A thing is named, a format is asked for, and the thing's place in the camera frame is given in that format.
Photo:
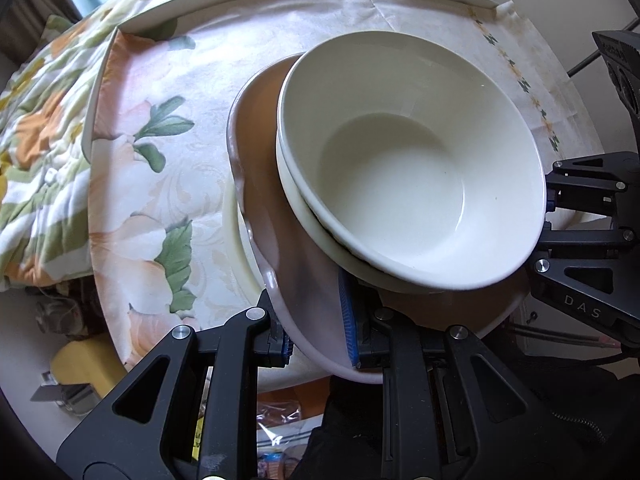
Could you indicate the white tray with floral cloth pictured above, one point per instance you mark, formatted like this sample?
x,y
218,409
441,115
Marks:
x,y
165,160

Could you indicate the plain white bowl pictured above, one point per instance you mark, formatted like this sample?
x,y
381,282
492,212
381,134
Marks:
x,y
400,170

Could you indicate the floral blanket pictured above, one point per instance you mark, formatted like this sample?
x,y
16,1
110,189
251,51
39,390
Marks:
x,y
40,135

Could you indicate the beige curtain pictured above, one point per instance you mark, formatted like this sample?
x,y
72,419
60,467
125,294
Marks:
x,y
35,5

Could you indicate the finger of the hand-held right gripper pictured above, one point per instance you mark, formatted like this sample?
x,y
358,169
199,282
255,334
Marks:
x,y
585,185
585,242

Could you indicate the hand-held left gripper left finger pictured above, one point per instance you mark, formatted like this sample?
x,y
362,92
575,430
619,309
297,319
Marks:
x,y
284,351

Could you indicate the large white oval dish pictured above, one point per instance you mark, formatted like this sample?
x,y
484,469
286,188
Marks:
x,y
240,250

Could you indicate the metal clip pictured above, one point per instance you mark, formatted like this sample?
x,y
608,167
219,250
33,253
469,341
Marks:
x,y
75,400

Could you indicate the yellow cloth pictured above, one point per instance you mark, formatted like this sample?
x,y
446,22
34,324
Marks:
x,y
85,360

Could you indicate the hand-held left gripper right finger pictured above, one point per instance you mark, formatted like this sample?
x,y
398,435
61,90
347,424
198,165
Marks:
x,y
348,320

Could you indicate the cream bowl with flower print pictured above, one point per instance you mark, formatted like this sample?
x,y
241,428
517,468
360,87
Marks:
x,y
372,276

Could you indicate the clear plastic zip bag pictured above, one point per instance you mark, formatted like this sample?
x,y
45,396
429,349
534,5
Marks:
x,y
280,440

